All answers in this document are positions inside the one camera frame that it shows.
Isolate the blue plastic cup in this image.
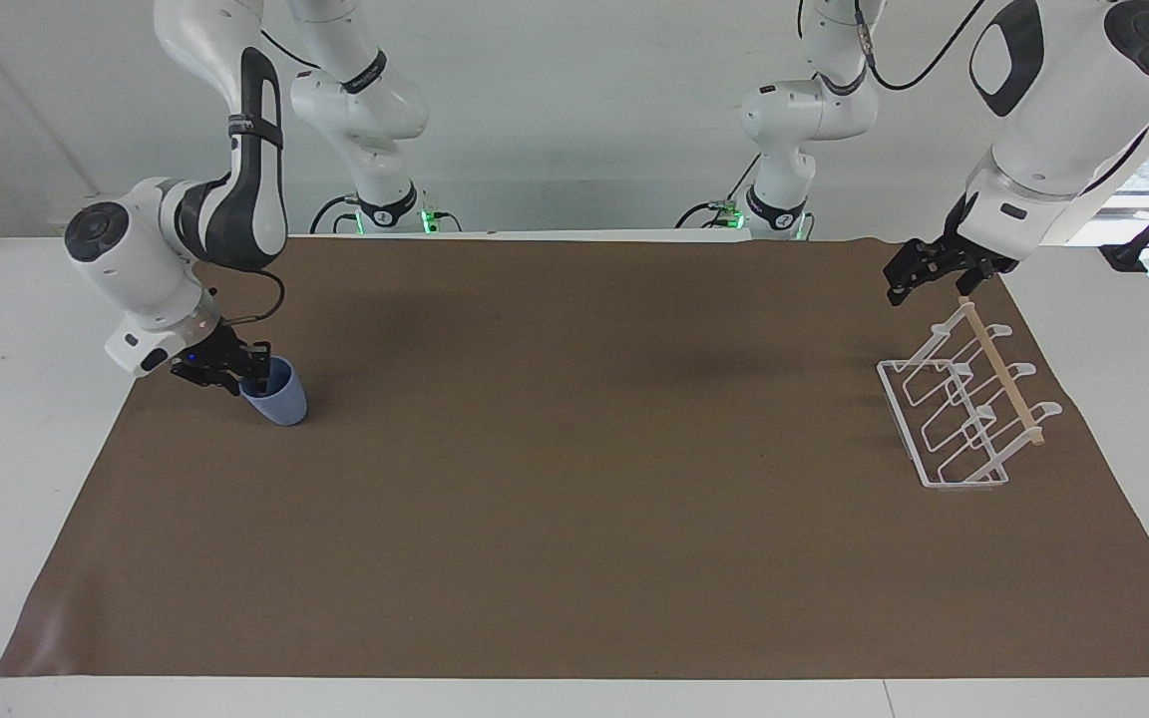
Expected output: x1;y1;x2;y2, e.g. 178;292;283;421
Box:
239;357;309;428

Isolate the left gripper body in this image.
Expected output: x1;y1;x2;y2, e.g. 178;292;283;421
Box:
928;207;1020;275

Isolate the white wire cup holder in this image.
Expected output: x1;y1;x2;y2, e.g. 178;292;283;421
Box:
877;297;1064;492

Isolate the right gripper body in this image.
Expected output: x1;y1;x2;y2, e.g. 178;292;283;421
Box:
171;321;242;387

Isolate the black cable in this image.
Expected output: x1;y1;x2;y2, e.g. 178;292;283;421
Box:
257;28;324;73
310;193;368;236
852;0;989;93
675;150;767;230
203;269;287;324

